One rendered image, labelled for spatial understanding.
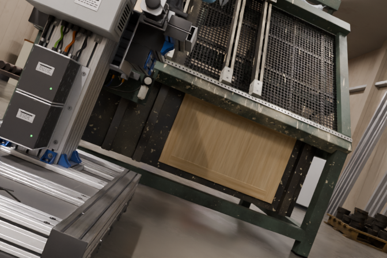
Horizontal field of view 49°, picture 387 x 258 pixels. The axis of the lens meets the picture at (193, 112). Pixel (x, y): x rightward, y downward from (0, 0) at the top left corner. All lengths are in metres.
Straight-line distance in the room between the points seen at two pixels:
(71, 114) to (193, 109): 1.41
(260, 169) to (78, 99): 1.78
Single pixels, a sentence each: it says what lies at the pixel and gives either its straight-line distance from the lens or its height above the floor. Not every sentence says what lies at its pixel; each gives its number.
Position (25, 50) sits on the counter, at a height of 0.71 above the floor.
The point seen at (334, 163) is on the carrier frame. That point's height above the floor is 0.69.
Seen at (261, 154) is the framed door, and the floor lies 0.56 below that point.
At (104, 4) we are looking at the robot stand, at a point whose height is 0.85.
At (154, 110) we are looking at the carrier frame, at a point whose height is 0.56.
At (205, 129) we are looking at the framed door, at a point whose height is 0.58.
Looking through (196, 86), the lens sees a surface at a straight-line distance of 2.74.
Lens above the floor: 0.57
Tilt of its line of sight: 2 degrees up
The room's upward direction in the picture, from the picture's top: 22 degrees clockwise
